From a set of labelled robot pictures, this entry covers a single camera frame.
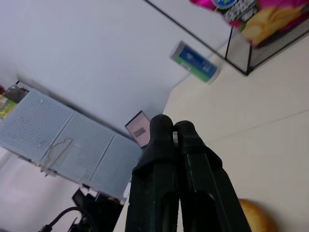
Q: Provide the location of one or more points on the grey perforated pegboard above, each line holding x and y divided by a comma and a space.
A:
72, 145

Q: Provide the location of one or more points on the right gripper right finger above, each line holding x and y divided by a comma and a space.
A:
205, 193

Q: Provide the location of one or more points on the grey laptop with pink screen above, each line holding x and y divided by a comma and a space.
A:
138, 128

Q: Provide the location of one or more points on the green yellow box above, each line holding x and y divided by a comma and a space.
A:
7, 107

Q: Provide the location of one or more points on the pink potato chips bag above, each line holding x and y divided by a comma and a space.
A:
270, 21

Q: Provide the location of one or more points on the green blue white canister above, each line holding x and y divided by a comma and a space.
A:
195, 60

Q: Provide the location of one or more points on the black equipment box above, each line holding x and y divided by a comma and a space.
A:
103, 212

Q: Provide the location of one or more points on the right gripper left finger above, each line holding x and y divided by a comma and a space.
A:
154, 188

